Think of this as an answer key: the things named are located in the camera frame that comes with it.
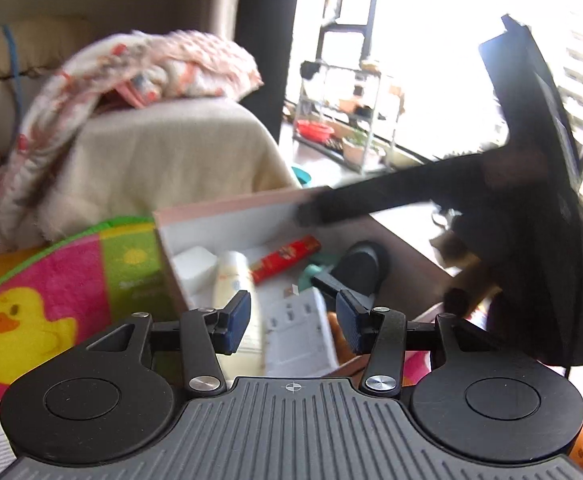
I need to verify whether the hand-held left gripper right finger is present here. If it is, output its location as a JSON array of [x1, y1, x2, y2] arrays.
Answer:
[[336, 290, 517, 398]]

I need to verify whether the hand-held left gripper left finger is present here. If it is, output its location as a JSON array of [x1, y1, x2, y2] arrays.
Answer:
[[68, 290, 252, 395]]

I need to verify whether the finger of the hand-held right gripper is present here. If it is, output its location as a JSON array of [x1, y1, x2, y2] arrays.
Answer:
[[295, 152, 478, 228]]

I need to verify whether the cream white tube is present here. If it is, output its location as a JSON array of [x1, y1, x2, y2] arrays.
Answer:
[[211, 251, 267, 376]]

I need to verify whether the black round object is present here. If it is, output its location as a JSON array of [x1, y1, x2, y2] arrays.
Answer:
[[334, 241, 391, 307]]

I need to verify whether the teal plastic tool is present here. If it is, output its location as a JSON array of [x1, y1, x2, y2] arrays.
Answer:
[[299, 260, 352, 292]]

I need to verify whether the small white box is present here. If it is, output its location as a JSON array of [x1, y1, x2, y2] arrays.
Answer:
[[171, 245, 220, 294]]

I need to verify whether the red rectangular packet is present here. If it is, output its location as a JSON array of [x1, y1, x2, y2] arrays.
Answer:
[[248, 235, 322, 285]]

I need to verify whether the pink cardboard box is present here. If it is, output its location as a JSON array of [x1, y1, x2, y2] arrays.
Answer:
[[152, 185, 477, 379]]

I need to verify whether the potted plant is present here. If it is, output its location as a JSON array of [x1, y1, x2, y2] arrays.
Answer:
[[341, 131, 388, 167]]

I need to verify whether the metal shelf rack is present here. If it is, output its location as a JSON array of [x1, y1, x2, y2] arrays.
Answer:
[[291, 57, 407, 176]]

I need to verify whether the red plastic basin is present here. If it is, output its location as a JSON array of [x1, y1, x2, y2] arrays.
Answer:
[[295, 120, 336, 144]]

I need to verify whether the beige covered sofa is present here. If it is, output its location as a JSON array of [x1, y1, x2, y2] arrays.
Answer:
[[0, 15, 302, 261]]

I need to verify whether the colourful cartoon play mat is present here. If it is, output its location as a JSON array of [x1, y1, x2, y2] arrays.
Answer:
[[0, 215, 583, 480]]

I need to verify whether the pink patterned blanket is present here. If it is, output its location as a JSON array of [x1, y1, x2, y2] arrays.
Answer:
[[0, 30, 264, 257]]

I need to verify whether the beige pillow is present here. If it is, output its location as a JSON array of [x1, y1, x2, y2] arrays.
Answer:
[[0, 15, 93, 94]]

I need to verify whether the blue strap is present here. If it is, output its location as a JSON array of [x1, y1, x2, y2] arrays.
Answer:
[[0, 24, 25, 127]]

